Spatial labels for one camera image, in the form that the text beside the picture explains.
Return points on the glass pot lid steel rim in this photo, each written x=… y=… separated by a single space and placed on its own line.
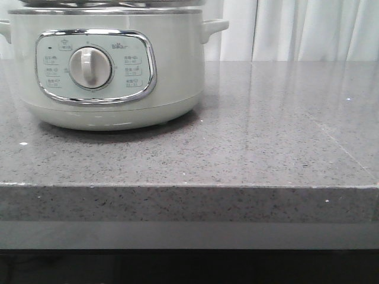
x=112 y=3

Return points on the pale green electric cooking pot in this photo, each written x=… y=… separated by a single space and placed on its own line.
x=109 y=68

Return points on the white pleated curtain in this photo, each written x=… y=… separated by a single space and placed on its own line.
x=294 y=31

